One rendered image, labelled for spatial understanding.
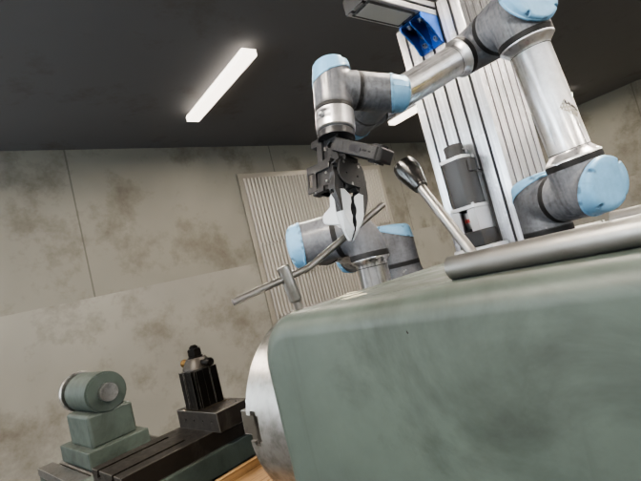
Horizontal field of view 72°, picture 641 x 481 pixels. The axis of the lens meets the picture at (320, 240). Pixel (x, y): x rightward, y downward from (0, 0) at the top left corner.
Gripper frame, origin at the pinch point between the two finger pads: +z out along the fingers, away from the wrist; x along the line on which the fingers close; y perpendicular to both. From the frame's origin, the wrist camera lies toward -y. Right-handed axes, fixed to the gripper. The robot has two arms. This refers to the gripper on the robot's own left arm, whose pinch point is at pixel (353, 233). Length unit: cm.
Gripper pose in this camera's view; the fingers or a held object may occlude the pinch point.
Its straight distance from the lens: 77.3
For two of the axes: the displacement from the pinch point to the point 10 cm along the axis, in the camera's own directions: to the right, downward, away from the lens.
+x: -7.1, -1.3, -6.9
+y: -7.0, 2.2, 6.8
